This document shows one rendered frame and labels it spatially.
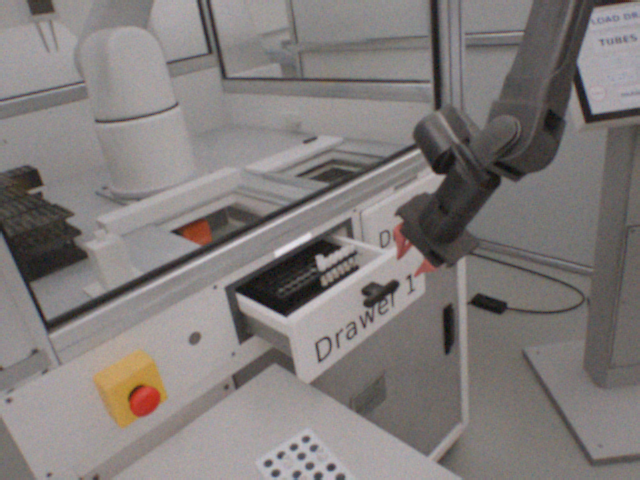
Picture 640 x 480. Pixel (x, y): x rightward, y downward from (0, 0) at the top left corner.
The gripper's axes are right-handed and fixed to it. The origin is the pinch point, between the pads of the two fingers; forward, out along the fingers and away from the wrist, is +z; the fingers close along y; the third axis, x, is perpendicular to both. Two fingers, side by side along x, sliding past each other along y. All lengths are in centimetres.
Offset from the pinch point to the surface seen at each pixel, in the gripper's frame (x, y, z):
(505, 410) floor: -65, -39, 90
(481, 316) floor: -106, -12, 110
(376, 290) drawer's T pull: 4.2, 0.7, 4.8
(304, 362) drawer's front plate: 17.9, -0.5, 10.2
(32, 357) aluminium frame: 46, 19, 9
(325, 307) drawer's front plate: 12.4, 3.0, 5.3
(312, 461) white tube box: 25.8, -11.0, 9.8
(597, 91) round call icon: -76, 7, -2
